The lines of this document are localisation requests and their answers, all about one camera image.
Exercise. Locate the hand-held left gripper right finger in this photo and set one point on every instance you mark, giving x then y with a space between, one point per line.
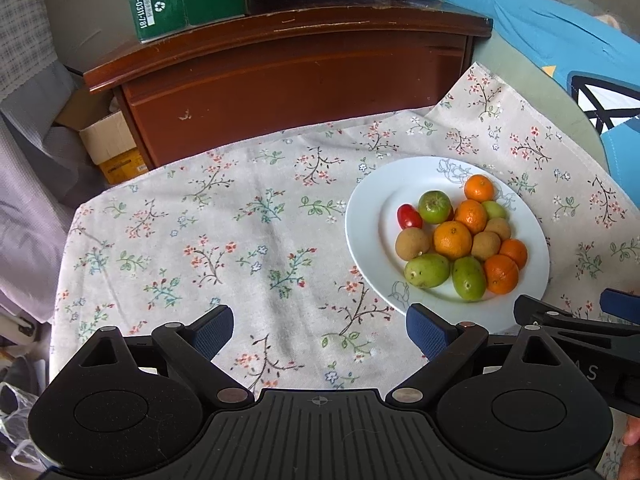
427 330

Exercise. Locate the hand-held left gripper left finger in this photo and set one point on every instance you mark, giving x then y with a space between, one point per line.
212 332

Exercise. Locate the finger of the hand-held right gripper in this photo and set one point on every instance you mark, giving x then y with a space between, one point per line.
545 310
622 305

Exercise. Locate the oval green jujube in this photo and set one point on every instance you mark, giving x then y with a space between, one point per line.
469 278
426 270

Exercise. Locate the white plate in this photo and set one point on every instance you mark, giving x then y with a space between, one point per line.
377 260

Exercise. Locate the brown longan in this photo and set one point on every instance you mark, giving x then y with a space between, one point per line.
486 246
412 243
500 227

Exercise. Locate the large tangerine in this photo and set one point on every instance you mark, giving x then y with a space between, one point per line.
452 240

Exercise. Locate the red cherry tomato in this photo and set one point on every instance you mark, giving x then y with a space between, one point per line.
409 216

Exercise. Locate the round green jujube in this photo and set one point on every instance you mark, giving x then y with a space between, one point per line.
435 206

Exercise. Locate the person's right hand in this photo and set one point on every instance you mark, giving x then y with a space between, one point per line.
632 432

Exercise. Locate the floral tablecloth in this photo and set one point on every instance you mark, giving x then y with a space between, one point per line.
225 240

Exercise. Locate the purple checked cloth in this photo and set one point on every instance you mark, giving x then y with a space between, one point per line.
30 225

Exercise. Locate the clear plastic bag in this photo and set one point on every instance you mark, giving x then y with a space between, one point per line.
15 410

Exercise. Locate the cardboard box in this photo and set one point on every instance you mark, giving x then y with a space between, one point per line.
107 140

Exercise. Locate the sage green sheet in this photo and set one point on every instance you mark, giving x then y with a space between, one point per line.
525 90

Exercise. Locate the brown wooden cabinet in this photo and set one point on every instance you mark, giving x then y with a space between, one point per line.
300 85

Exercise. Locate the grey cloth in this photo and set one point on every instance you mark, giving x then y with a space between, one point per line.
35 90

